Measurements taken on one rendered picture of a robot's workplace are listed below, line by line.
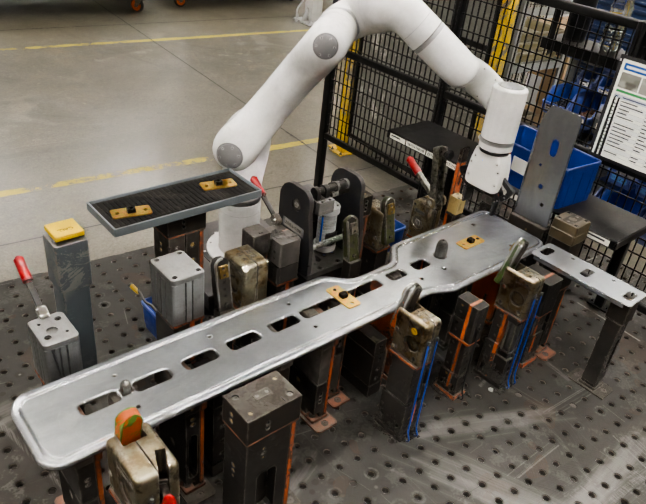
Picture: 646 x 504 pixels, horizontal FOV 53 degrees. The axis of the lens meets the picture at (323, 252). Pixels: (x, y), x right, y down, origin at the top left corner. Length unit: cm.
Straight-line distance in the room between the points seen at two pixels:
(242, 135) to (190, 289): 50
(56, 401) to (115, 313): 70
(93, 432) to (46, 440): 7
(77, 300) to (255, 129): 61
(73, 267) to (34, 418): 34
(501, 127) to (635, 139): 60
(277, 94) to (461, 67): 45
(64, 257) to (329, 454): 72
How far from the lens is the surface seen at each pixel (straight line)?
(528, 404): 181
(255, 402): 118
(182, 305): 136
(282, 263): 154
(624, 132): 213
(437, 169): 179
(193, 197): 151
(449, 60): 157
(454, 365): 169
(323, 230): 165
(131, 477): 105
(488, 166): 167
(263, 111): 168
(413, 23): 155
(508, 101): 161
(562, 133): 190
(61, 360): 131
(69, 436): 119
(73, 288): 146
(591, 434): 180
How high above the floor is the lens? 187
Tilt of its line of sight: 32 degrees down
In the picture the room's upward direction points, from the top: 7 degrees clockwise
